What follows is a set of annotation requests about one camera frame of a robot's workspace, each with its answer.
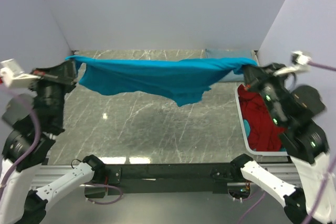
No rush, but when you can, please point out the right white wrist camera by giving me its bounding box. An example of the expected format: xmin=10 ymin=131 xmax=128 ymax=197
xmin=273 ymin=51 xmax=311 ymax=77

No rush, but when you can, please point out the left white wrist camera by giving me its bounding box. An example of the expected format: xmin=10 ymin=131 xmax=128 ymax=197
xmin=1 ymin=59 xmax=41 ymax=89

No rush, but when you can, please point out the white plastic laundry basket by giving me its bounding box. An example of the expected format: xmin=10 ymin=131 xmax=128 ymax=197
xmin=234 ymin=88 xmax=288 ymax=157

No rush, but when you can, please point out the red t-shirt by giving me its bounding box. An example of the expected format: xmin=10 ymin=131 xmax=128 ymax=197
xmin=237 ymin=84 xmax=285 ymax=152

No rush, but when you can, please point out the teal blue t-shirt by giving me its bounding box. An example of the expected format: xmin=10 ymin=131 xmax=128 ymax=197
xmin=65 ymin=55 xmax=258 ymax=108

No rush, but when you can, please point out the light blue t-shirt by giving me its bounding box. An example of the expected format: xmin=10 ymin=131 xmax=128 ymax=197
xmin=243 ymin=119 xmax=287 ymax=152

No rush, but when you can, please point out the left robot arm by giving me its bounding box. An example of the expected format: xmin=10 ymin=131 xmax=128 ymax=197
xmin=1 ymin=59 xmax=107 ymax=223

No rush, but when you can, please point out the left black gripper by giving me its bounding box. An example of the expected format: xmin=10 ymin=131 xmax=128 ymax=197
xmin=28 ymin=57 xmax=78 ymax=130

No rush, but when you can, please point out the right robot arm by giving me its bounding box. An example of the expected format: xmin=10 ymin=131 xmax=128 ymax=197
xmin=230 ymin=63 xmax=335 ymax=223

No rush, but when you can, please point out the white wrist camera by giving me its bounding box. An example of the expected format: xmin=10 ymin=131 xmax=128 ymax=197
xmin=273 ymin=51 xmax=311 ymax=77
xmin=1 ymin=59 xmax=41 ymax=89

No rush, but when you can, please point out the black mounting beam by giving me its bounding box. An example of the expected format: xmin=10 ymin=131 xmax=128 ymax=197
xmin=91 ymin=163 xmax=246 ymax=194

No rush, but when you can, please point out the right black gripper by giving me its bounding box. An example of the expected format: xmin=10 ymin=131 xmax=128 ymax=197
xmin=239 ymin=60 xmax=288 ymax=123

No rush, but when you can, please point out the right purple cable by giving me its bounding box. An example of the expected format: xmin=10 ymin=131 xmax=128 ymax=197
xmin=237 ymin=61 xmax=336 ymax=224

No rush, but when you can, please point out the folded grey-blue t-shirt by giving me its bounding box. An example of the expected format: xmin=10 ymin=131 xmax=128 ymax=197
xmin=205 ymin=49 xmax=258 ymax=82

